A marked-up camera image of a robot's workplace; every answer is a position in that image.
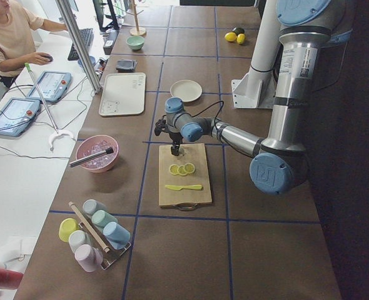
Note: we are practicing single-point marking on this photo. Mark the near blue teach pendant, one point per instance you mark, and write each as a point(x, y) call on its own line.
point(17, 115)

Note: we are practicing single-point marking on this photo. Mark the white cup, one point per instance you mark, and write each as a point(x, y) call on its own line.
point(77, 239)

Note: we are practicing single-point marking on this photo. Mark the lemon slice middle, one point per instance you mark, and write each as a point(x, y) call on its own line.
point(181, 170)

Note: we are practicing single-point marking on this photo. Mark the clear acrylic cup rack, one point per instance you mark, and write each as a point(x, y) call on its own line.
point(110, 254)

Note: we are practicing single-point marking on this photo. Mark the yellow lemon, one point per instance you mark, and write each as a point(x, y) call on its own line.
point(231, 37)
point(240, 39)

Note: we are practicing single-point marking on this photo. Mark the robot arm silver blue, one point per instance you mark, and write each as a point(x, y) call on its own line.
point(291, 60)

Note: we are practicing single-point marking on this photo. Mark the person in peach shirt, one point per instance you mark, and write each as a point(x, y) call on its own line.
point(16, 42)

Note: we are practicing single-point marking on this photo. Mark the pink bowl with ice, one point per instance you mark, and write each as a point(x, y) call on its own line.
point(97, 144)

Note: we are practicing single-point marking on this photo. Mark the grey cup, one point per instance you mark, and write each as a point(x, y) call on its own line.
point(90, 206)

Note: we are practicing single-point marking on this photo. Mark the dark green avocado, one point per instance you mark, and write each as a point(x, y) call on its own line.
point(238, 30)

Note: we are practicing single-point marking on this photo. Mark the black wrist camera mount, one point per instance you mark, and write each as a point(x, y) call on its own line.
point(161, 126)

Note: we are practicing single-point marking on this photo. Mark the lemon slice top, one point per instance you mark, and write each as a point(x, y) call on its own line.
point(189, 168)

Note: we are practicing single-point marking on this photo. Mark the aluminium frame post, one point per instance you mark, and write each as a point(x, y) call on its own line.
point(69, 20)

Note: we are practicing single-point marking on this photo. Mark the red bottle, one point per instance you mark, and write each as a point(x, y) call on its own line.
point(10, 279)

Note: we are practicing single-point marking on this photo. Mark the white bear tray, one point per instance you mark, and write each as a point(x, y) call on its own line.
point(123, 94)

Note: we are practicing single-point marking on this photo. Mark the yellow plastic knife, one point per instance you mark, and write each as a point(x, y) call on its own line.
point(196, 187)

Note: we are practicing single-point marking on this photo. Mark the far blue teach pendant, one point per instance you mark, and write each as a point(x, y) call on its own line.
point(54, 84)

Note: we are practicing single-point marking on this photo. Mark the metal rod white hook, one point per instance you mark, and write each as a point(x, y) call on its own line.
point(57, 132)

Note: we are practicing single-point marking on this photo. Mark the black computer mouse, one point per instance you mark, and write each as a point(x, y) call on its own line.
point(49, 58)

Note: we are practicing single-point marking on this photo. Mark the white camera post base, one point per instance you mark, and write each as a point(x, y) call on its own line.
point(256, 90)

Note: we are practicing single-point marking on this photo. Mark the pink cup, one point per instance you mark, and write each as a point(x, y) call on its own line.
point(88, 257)

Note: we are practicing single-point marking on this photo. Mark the yellow cup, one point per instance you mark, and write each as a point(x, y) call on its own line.
point(66, 228)

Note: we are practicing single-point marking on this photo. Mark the cream round plate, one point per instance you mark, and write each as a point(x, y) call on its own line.
point(186, 90)

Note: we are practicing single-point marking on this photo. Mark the blue teach pendant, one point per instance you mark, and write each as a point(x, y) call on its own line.
point(17, 115)
point(54, 84)

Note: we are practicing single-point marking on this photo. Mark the metal tongs black tip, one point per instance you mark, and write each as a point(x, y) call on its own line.
point(90, 157)

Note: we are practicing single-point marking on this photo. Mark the blue cup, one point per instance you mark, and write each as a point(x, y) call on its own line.
point(117, 235)

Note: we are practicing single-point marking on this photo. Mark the mint green bowl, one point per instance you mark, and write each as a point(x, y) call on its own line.
point(135, 42)

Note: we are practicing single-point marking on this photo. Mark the bamboo cutting board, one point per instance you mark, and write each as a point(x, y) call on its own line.
point(184, 181)

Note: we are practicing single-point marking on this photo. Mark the green cup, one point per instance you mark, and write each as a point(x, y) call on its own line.
point(101, 218)

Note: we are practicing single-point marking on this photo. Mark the grey folded cloth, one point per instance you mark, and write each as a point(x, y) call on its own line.
point(126, 65)

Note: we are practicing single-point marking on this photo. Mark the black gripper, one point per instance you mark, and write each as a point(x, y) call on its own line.
point(174, 136)

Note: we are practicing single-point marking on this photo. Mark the wooden mug stand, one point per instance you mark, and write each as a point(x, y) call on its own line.
point(137, 30)

